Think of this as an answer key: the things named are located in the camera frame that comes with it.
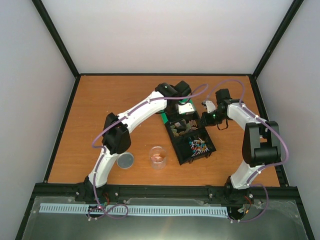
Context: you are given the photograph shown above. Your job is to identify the silver jar lid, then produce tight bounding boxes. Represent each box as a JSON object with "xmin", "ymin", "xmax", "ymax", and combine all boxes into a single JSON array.
[{"xmin": 116, "ymin": 152, "xmax": 135, "ymax": 169}]

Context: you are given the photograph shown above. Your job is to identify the black popsicle candy bin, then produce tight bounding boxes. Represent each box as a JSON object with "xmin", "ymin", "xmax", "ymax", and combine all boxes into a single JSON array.
[{"xmin": 164, "ymin": 117, "xmax": 208, "ymax": 143}]

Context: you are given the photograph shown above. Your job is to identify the green candy bin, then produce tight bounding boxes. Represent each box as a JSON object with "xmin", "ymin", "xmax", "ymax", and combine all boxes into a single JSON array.
[{"xmin": 160, "ymin": 98, "xmax": 196, "ymax": 123}]

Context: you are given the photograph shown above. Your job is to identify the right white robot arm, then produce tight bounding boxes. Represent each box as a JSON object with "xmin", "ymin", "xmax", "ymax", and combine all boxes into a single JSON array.
[{"xmin": 200, "ymin": 88, "xmax": 281, "ymax": 203}]

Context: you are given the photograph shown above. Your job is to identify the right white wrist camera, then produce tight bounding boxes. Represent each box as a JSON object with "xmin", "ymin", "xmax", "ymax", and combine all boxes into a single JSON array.
[{"xmin": 202, "ymin": 100, "xmax": 216, "ymax": 114}]

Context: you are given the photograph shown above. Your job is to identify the purple cable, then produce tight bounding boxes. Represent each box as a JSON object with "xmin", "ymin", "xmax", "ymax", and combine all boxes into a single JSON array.
[
  {"xmin": 206, "ymin": 79, "xmax": 290, "ymax": 224},
  {"xmin": 91, "ymin": 83, "xmax": 210, "ymax": 221}
]

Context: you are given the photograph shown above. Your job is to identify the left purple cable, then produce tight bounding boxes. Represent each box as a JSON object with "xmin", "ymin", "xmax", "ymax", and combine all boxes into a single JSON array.
[{"xmin": 91, "ymin": 83, "xmax": 210, "ymax": 221}]

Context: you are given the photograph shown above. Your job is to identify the black lollipop candy bin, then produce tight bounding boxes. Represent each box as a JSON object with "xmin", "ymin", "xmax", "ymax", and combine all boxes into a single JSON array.
[{"xmin": 172, "ymin": 131, "xmax": 217, "ymax": 165}]

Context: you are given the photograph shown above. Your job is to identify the clear plastic jar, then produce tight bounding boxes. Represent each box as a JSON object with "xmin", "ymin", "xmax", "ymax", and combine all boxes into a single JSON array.
[{"xmin": 149, "ymin": 146, "xmax": 167, "ymax": 170}]

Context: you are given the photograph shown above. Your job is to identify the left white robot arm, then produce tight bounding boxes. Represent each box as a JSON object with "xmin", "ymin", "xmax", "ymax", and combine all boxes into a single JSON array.
[{"xmin": 85, "ymin": 80, "xmax": 192, "ymax": 202}]

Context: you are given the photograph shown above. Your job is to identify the light blue cable duct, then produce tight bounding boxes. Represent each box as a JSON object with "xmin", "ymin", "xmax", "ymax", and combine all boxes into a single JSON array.
[{"xmin": 38, "ymin": 203, "xmax": 228, "ymax": 218}]

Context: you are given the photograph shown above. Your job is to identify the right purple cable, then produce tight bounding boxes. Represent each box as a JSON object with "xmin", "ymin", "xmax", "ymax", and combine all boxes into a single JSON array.
[{"xmin": 206, "ymin": 79, "xmax": 290, "ymax": 224}]

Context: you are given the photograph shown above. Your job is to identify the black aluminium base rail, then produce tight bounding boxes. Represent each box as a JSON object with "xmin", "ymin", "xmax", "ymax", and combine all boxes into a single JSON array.
[{"xmin": 30, "ymin": 183, "xmax": 302, "ymax": 205}]

